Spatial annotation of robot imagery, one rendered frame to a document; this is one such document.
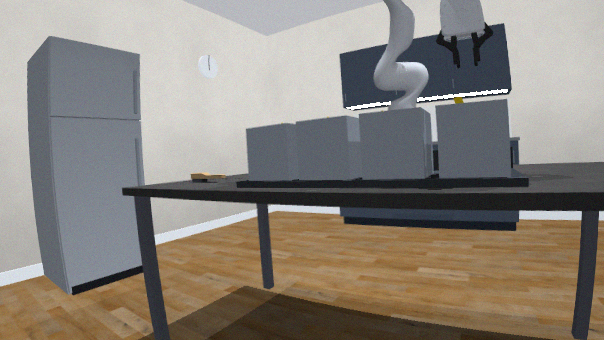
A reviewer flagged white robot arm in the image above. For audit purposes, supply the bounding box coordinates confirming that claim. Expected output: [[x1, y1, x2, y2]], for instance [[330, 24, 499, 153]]
[[374, 0, 429, 110]]

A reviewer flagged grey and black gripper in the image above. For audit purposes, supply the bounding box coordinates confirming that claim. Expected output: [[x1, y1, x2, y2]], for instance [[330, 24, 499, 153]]
[[436, 0, 493, 68]]

